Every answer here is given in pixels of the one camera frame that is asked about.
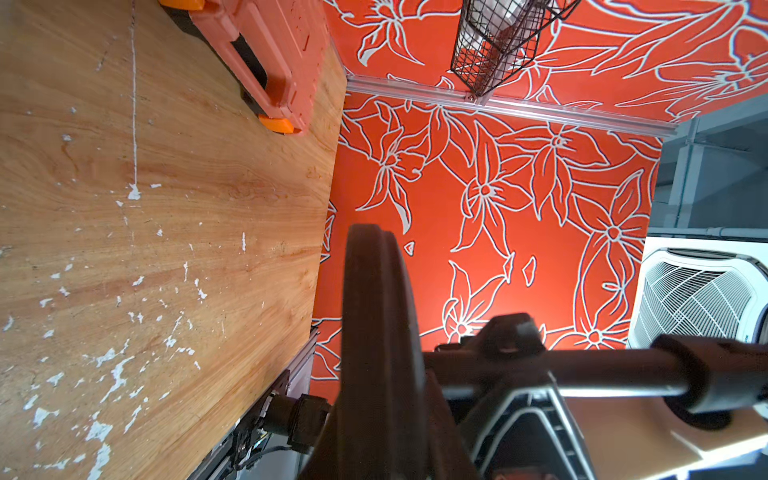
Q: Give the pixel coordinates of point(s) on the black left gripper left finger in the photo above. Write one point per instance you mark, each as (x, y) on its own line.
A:
(324, 463)

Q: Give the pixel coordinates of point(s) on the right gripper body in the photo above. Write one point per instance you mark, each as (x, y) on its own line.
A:
(532, 431)

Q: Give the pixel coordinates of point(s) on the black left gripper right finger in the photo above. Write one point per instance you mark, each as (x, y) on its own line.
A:
(448, 457)

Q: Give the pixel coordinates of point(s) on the white ceiling air conditioner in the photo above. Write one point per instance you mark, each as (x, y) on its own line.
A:
(700, 287)

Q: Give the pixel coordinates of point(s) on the orange plastic tool case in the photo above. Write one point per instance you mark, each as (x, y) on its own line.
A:
(274, 49)

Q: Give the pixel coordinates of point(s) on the black wire wall basket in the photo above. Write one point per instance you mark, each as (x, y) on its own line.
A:
(498, 39)

